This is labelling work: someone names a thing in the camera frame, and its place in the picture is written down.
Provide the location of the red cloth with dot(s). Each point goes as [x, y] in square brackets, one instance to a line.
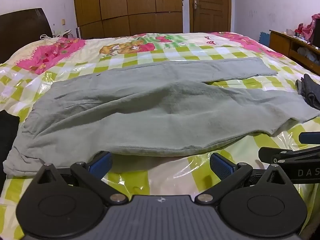
[308, 28]

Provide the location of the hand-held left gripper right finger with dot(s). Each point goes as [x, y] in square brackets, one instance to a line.
[220, 165]

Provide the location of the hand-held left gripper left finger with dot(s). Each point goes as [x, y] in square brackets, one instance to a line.
[101, 164]

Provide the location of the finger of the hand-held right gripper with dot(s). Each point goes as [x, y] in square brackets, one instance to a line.
[310, 138]
[287, 153]

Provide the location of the grey-green pants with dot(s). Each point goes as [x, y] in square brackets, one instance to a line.
[155, 105]

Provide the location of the dark wooden headboard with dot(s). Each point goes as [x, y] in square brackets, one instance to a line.
[23, 30]

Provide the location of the brown wooden wardrobe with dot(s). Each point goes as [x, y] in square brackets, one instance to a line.
[130, 5]

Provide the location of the blue foam mat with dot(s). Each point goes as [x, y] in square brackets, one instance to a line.
[263, 38]

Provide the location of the brown wooden door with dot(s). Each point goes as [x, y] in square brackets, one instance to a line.
[210, 5]

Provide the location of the wooden side cabinet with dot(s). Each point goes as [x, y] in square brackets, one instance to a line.
[292, 47]

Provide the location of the dark grey cloth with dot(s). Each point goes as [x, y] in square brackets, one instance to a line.
[308, 90]

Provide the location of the black cloth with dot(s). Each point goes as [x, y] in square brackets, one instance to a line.
[8, 140]

